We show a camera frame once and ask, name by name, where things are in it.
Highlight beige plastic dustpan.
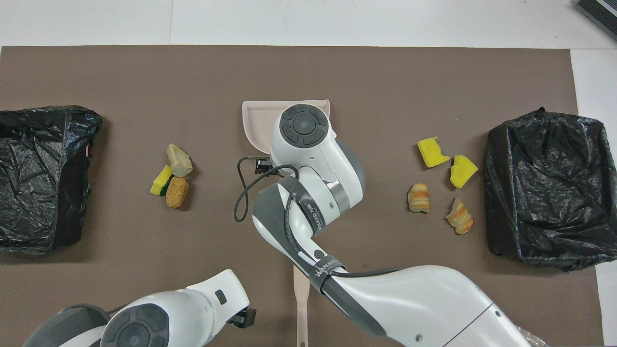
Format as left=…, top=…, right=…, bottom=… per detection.
left=242, top=100, right=331, bottom=155

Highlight beige hand brush black bristles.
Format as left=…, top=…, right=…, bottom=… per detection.
left=293, top=265, right=310, bottom=347

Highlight pale crusty bread chunk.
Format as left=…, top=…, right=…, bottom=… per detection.
left=166, top=143, right=194, bottom=177

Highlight brown bread roll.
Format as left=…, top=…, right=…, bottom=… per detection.
left=166, top=177, right=190, bottom=209

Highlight yellow sponge with green backing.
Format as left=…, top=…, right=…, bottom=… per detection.
left=150, top=164, right=174, bottom=197

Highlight bin lined with black bag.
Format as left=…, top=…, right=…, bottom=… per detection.
left=483, top=107, right=617, bottom=272
left=0, top=105, right=103, bottom=254

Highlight brown table mat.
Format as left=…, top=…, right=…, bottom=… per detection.
left=0, top=45, right=604, bottom=347

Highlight striped croissant piece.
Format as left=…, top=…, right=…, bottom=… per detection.
left=407, top=182, right=430, bottom=214
left=445, top=198, right=474, bottom=235

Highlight yellow sponge piece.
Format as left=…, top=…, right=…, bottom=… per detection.
left=417, top=136, right=451, bottom=168
left=450, top=155, right=479, bottom=189

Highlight dark ribbed floor grate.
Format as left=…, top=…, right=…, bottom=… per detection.
left=575, top=0, right=617, bottom=41

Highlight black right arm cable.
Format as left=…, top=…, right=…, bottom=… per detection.
left=234, top=157, right=405, bottom=280

